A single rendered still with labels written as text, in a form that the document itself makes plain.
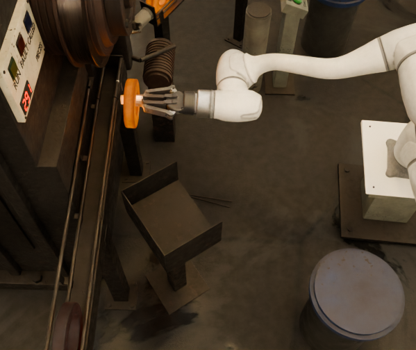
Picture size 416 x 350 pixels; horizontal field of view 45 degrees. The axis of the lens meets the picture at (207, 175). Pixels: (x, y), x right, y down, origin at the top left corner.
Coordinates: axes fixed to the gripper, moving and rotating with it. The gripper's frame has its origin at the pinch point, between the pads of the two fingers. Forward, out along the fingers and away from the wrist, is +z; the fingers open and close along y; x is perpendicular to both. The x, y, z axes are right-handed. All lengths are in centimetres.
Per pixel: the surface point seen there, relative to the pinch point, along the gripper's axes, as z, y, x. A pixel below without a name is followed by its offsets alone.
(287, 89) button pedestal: -70, 82, -80
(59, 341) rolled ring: 11, -73, -9
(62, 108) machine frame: 20.4, -6.6, 2.1
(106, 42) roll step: 6.3, 4.7, 19.5
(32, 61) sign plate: 22.7, -11.2, 26.4
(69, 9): 13.2, -0.8, 35.2
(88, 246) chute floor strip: 11.1, -40.5, -23.9
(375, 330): -82, -59, -38
